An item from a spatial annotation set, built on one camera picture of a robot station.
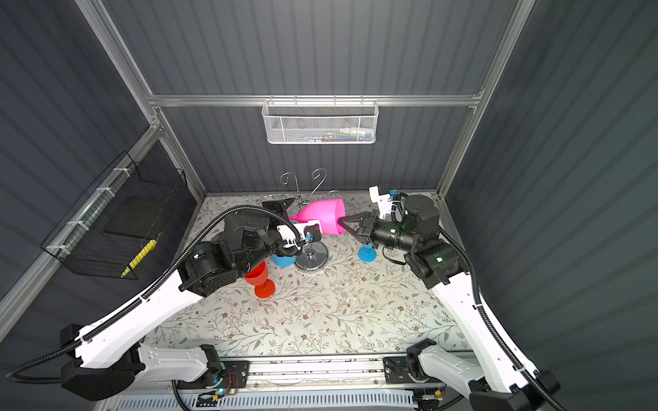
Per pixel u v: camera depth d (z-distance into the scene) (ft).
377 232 1.78
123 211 2.51
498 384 1.20
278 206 1.76
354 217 1.89
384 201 1.92
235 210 1.40
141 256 2.24
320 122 4.06
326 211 1.78
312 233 1.65
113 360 1.32
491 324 1.30
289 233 1.56
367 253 3.23
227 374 2.37
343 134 2.99
